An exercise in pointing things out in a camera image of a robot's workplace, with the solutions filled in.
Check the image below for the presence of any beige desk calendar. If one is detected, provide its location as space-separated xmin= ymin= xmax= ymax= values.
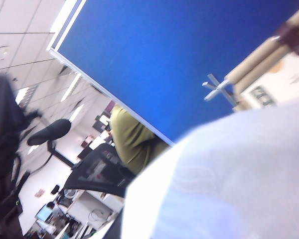
xmin=203 ymin=0 xmax=299 ymax=113

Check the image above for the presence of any black mesh office chair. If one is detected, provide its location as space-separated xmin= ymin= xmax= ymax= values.
xmin=63 ymin=143 xmax=137 ymax=199

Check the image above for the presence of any background computer monitor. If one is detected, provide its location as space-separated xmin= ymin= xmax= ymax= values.
xmin=34 ymin=206 xmax=53 ymax=223

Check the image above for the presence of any ceiling light panel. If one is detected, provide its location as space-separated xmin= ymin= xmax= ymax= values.
xmin=14 ymin=87 xmax=38 ymax=105
xmin=60 ymin=73 xmax=82 ymax=103

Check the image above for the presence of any round ceiling smoke detector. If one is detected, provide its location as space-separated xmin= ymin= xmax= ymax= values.
xmin=0 ymin=46 xmax=11 ymax=61

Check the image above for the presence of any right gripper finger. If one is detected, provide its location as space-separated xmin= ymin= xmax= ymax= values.
xmin=99 ymin=216 xmax=126 ymax=239

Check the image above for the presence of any blue office partition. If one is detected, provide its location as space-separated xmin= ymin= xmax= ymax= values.
xmin=46 ymin=0 xmax=299 ymax=147

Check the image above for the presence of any person in olive shirt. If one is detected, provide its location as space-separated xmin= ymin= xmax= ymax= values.
xmin=109 ymin=104 xmax=170 ymax=175

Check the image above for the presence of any white paper tissue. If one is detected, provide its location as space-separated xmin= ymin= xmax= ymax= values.
xmin=121 ymin=98 xmax=299 ymax=239

